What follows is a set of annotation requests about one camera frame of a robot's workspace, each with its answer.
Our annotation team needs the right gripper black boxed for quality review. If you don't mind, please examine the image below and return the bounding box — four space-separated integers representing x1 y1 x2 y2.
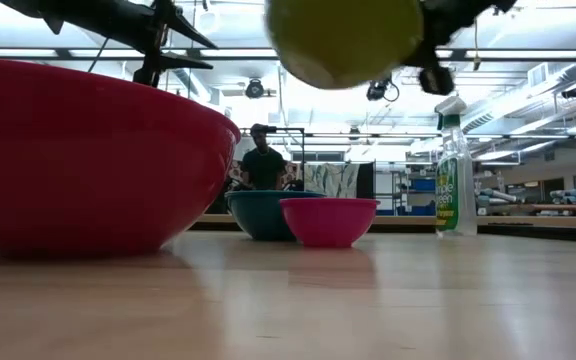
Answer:
401 0 519 97

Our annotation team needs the long wooden background table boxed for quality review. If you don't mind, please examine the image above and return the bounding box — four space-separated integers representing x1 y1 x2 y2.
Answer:
192 213 576 232

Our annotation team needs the yellow-green ball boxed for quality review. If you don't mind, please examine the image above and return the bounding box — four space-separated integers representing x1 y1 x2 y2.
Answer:
264 0 425 91

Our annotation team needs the person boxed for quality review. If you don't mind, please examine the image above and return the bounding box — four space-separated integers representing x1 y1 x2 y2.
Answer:
240 123 288 192

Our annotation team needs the green cleaner spray bottle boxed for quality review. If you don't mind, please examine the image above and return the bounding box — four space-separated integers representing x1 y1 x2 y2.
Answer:
434 96 479 237

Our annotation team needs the large red plastic bowl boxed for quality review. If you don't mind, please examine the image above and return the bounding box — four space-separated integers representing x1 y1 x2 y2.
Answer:
0 56 242 259

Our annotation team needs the teal plastic bowl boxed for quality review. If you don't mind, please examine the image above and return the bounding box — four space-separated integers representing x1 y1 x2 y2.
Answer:
224 189 327 242

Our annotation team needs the leaf-patterned hanging cloth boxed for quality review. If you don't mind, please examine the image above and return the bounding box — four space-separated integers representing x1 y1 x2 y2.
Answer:
302 162 362 199

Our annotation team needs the shelf with blue bins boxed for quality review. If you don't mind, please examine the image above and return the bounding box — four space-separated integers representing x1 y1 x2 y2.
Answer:
374 169 438 217

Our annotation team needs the small pink plastic bowl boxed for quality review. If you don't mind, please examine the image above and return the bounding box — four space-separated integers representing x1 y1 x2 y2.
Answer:
279 197 381 249

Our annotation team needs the black ceiling-hung camera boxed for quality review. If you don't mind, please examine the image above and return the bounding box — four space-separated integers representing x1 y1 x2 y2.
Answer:
244 78 266 100
365 78 401 103

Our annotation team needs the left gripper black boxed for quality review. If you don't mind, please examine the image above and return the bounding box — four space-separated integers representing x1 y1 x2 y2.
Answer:
0 0 219 89

